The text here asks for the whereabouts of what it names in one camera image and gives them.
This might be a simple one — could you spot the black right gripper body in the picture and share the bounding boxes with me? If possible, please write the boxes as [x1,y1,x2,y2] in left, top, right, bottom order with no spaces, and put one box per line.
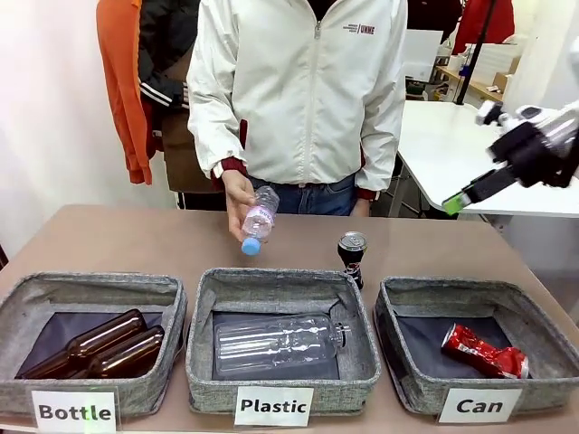
[487,120,579,189]

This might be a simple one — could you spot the crushed red soda can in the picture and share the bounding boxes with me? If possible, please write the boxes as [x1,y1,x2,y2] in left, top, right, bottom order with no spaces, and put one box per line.
[441,324,531,380]

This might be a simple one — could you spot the clear water bottle blue cap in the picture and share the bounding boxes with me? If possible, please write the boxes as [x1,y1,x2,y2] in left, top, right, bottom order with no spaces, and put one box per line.
[241,184,280,257]

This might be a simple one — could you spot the brown glass bottle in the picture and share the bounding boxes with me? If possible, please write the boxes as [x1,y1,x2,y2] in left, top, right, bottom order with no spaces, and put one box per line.
[15,308,148,380]
[67,325,166,380]

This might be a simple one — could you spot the person's right forearm white sleeve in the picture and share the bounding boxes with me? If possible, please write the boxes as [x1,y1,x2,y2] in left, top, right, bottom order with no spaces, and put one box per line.
[185,40,251,183]

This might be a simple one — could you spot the person's left forearm white sleeve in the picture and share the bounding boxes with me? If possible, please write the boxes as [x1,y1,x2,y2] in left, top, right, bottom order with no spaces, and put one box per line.
[356,40,409,202]

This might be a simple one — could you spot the crushed black drink can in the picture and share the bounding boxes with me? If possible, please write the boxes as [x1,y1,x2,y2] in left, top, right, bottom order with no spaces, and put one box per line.
[337,231,369,291]

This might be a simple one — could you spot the grey fabric basket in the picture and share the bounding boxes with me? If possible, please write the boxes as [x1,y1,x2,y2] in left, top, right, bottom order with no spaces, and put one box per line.
[185,267,383,415]
[0,270,188,420]
[374,276,579,417]

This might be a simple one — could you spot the white Can label sign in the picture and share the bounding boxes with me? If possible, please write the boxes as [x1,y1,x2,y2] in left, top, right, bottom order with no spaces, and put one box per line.
[437,387,523,425]

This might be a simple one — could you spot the person's right hand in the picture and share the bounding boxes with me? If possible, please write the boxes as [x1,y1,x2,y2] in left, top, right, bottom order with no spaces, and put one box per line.
[221,169,258,244]

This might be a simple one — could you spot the wooden background shelf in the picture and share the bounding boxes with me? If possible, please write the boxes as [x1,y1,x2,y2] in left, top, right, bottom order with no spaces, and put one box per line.
[435,65,506,103]

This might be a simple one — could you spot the white storage box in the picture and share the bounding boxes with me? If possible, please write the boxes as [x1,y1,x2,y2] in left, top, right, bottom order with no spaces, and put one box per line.
[470,42,522,77]

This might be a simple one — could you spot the black stand pole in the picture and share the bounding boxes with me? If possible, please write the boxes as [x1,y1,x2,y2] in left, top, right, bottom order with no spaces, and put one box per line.
[454,0,498,108]

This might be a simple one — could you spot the red hanging jacket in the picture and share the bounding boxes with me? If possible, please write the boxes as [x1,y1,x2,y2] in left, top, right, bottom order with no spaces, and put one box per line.
[451,0,517,56]

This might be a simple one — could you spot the white flat panel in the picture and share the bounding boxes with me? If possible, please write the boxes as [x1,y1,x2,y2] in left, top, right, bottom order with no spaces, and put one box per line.
[402,29,445,83]

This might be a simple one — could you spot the person's blue jeans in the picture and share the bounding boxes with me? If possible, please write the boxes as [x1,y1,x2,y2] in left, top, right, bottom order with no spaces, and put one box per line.
[250,175,359,217]

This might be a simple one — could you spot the person's torso white jacket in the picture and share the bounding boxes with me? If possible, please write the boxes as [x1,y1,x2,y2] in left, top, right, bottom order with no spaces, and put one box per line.
[198,0,406,186]

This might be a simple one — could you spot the large clear plastic bottle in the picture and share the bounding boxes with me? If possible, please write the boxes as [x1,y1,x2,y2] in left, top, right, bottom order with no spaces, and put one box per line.
[214,315,352,377]

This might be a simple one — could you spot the brown hanging garment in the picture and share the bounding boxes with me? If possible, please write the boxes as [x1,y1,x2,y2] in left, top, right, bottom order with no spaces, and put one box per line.
[160,58,227,195]

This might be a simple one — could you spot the white Plastic label sign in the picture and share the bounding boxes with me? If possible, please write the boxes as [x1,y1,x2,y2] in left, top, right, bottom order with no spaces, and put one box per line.
[233,386,315,428]

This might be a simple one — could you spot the black jacket white stripes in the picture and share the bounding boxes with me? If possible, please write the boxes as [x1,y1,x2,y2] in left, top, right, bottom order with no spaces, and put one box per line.
[138,0,201,110]

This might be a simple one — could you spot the orange hanging jacket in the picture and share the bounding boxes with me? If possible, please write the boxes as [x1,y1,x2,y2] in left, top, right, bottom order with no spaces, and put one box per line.
[96,0,156,186]

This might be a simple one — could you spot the white Bottle label sign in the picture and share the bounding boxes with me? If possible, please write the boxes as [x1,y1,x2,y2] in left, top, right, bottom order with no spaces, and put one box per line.
[30,388,119,434]

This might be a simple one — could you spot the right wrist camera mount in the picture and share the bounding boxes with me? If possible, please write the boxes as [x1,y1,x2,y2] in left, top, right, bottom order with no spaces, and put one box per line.
[474,100,515,128]

